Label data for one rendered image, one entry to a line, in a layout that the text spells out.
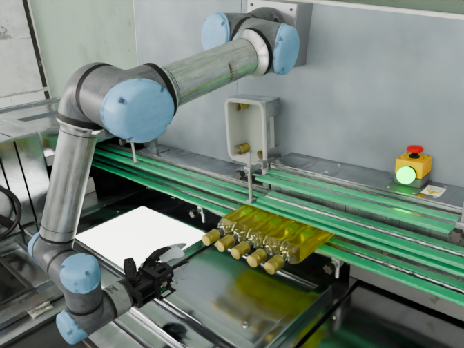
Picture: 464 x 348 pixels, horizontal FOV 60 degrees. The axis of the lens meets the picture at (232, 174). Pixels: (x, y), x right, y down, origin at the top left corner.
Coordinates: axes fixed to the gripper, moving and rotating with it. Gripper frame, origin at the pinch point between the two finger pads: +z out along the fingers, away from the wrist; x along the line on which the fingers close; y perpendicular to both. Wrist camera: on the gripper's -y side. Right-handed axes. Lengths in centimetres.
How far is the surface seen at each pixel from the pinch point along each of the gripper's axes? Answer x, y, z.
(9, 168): 12, -84, -12
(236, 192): 4.0, -8.7, 32.4
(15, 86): 9, -359, 91
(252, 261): 0.0, 17.7, 9.0
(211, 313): -12.6, 12.1, -2.1
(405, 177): 19, 44, 40
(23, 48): 43, -359, 108
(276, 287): -12.7, 19.0, 17.1
